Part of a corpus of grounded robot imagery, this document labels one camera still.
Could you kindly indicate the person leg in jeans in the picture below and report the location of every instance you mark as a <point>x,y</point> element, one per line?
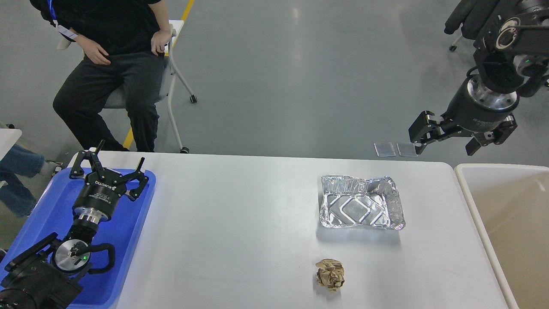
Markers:
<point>20,161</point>

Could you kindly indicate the grey rolling chair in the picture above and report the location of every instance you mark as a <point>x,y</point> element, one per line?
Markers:
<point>117,99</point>

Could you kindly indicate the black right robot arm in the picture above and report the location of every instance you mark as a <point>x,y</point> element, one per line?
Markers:
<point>511,57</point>

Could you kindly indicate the blue plastic tray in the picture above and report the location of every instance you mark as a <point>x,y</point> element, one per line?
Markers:
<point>53,213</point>

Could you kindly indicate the right transparent floor plate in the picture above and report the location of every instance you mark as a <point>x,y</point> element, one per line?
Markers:
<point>406,149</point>

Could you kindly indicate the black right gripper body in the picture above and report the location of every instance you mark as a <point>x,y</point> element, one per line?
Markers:
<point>476,108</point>

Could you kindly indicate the crumpled brown paper ball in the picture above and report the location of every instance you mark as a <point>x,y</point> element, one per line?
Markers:
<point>330,274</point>

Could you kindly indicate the aluminium foil tray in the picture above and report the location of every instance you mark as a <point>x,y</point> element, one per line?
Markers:
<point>349,201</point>

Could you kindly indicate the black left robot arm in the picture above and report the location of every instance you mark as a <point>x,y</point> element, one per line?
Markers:
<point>74,250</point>

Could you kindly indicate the seated person in black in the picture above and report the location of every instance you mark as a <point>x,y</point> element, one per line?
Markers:
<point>123,43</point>

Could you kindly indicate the left transparent floor plate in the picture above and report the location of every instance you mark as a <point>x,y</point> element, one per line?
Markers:
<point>384,149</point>

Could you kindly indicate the white side table corner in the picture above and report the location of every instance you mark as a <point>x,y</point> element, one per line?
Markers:
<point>8,138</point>

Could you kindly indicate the transparent floor plate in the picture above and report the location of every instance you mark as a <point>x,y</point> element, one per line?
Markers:
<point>384,149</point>
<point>406,149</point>

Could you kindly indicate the dark jacket on chair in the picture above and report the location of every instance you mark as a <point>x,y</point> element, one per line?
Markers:
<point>470,16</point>

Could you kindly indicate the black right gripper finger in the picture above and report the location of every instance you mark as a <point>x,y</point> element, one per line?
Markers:
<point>428,128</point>
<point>496,136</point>

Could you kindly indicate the beige plastic bin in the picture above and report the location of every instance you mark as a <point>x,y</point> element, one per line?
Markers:
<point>509,205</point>

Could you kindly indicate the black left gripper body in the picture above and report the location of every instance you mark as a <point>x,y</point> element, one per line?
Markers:
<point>99,196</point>

